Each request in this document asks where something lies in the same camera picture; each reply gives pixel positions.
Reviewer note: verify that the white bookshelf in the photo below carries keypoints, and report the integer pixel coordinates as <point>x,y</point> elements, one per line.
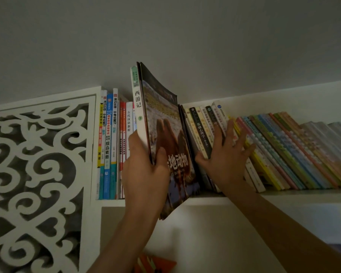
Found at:
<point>301,196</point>

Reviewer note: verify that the person's right forearm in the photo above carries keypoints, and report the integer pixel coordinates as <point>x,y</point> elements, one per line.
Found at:
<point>287,233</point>

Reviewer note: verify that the colourful stationery bundle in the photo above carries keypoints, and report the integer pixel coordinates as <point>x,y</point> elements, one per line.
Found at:
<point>159,265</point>

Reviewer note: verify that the white book green band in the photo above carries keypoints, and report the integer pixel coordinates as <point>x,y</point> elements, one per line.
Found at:
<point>137,110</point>

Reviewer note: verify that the camel cover animal book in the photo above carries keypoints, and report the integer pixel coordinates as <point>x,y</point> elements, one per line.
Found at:
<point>162,110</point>

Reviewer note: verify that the white carved lattice panel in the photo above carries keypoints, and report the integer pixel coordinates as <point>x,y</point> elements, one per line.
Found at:
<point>45,100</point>

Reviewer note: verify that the person's right hand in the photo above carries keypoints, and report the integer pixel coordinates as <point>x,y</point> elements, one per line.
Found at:
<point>227,164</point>

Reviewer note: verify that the person's left forearm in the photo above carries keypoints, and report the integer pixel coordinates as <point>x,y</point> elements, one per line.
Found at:
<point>122,244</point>

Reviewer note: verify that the person's left hand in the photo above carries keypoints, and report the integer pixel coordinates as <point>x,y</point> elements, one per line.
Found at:
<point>145,184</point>

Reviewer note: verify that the row of shelved books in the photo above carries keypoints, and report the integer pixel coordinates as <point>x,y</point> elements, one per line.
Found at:
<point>272,144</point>

